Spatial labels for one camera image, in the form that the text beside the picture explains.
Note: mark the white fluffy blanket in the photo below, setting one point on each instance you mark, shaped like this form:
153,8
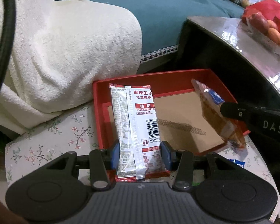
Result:
60,48

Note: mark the clear brown snack packet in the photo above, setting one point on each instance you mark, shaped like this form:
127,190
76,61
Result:
211,104

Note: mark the red plastic bag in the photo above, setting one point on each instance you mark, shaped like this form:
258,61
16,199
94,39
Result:
264,17

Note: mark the white red spicy snack packet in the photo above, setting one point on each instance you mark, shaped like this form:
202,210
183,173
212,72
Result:
137,130

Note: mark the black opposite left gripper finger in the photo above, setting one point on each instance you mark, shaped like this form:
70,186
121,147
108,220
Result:
262,120

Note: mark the red cardboard box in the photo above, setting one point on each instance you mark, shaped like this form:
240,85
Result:
178,108

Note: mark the teal sofa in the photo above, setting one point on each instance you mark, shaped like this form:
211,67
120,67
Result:
161,22

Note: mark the floral tablecloth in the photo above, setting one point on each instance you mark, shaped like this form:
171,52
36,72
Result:
75,130

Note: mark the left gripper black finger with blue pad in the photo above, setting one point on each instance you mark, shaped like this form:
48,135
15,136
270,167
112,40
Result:
181,162
100,162

